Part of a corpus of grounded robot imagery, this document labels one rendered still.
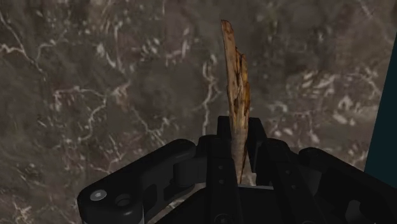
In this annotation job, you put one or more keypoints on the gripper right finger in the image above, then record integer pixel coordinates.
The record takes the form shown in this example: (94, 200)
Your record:
(310, 180)

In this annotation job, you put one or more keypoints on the brown wooden stick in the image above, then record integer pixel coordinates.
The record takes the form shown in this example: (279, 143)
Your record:
(238, 93)

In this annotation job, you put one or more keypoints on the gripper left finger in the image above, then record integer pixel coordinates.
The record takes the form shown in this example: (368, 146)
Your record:
(161, 173)

